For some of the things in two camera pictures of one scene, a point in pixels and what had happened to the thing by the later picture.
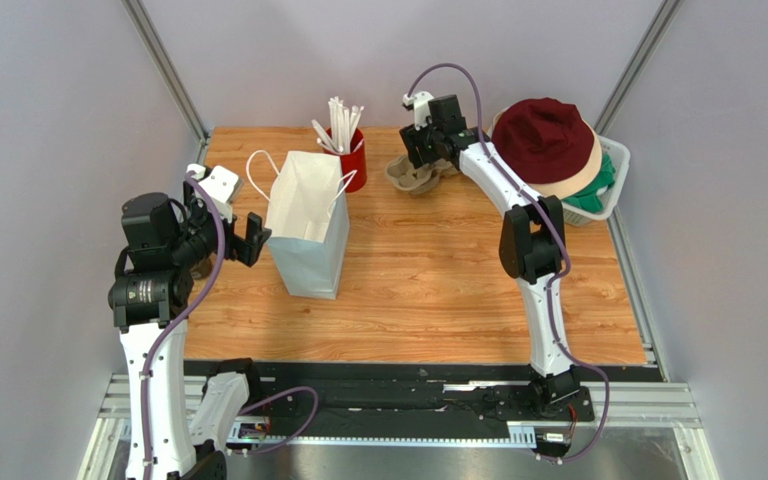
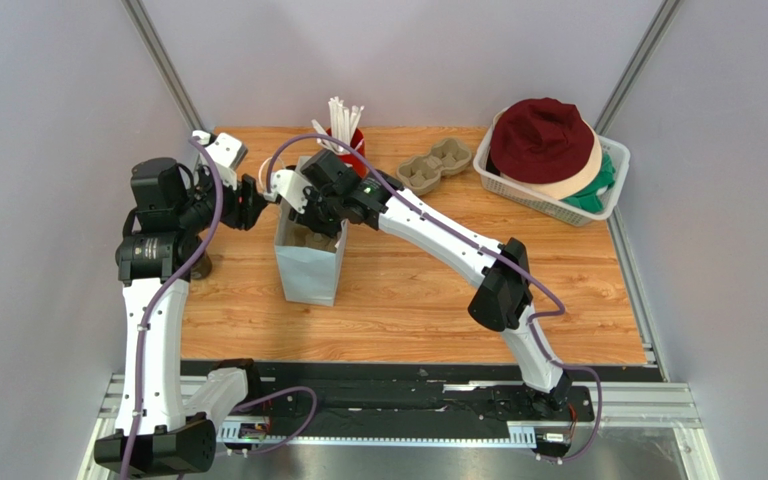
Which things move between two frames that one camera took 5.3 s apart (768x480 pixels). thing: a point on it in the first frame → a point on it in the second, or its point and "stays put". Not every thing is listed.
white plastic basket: x=620 y=156 stays put
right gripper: x=420 y=148 → x=317 y=212
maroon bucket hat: x=543 y=140 stays put
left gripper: x=244 y=249 → x=244 y=215
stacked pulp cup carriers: x=403 y=175 stays put
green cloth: x=590 y=200 stays put
